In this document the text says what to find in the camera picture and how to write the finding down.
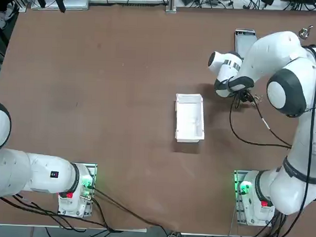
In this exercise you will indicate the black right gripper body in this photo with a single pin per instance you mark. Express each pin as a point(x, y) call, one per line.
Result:
point(245, 96)

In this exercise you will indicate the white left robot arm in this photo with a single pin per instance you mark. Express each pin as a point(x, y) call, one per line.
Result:
point(40, 176)

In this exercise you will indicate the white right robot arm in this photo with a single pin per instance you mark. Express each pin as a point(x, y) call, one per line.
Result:
point(276, 50)

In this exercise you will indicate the silver digital kitchen scale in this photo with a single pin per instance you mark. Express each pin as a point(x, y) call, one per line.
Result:
point(242, 41)

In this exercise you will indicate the white plastic bin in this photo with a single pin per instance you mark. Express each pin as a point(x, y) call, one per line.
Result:
point(190, 120)

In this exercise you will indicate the clear bottle with metal cap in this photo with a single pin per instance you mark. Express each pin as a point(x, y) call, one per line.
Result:
point(305, 32)

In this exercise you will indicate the large black power adapter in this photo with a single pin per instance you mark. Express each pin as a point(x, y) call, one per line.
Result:
point(297, 0)

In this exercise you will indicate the black tripod stand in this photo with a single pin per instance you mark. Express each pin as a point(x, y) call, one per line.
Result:
point(61, 1)

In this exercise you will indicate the aluminium post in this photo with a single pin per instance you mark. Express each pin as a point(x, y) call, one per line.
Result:
point(171, 2)

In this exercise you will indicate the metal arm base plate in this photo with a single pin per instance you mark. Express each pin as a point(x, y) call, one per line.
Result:
point(89, 211)
point(241, 220)

